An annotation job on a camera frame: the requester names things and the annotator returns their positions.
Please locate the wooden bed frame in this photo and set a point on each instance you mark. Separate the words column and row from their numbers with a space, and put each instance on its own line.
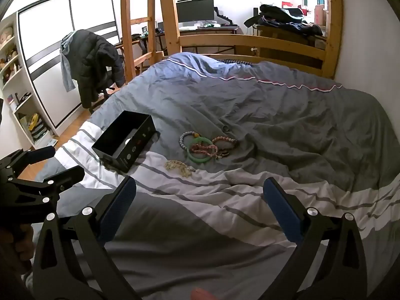
column 334, row 37

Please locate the grey striped duvet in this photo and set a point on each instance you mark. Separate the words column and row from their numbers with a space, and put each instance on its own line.
column 281, row 115

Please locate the blue denim shirt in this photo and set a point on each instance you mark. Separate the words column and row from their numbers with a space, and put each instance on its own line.
column 66, row 65

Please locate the wooden ladder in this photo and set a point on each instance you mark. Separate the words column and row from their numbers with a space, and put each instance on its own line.
column 126, row 37

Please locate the white bookshelf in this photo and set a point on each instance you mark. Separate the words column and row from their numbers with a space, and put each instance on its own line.
column 17, row 79

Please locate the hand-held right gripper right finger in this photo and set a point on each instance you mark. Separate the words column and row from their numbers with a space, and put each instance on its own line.
column 281, row 214

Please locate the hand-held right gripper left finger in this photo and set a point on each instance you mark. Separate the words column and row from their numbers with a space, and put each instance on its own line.
column 118, row 207

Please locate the beige plush toy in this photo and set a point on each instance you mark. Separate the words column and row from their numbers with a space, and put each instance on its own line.
column 6, row 36

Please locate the dark desk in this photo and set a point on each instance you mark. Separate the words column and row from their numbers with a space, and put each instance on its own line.
column 215, row 30

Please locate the black rectangular box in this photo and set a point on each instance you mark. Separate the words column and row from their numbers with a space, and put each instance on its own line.
column 137, row 150

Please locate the black puffer jacket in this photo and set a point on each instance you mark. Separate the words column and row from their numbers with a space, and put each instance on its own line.
column 93, row 59

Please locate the yellow object on shelf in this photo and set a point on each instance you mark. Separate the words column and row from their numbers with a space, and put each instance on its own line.
column 33, row 121

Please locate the black computer monitor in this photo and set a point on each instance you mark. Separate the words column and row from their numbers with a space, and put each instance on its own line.
column 195, row 11

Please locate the black office chair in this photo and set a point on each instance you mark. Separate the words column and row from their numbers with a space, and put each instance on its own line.
column 104, row 95

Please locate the small gold ornament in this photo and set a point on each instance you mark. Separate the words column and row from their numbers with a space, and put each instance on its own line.
column 223, row 154

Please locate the white sliding door wardrobe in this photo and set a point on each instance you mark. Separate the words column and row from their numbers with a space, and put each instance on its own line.
column 47, row 37

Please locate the checked pillow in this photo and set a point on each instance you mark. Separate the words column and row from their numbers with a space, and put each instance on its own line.
column 232, row 61

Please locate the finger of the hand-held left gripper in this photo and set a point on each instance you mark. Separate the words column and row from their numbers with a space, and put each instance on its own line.
column 43, row 152
column 70, row 173

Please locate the pile of dark clothes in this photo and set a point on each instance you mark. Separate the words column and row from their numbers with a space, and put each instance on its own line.
column 281, row 17

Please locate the person's left hand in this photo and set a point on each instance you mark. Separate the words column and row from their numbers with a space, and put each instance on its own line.
column 18, row 243

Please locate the green jade bangle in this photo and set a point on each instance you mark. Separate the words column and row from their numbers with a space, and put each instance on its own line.
column 189, row 153

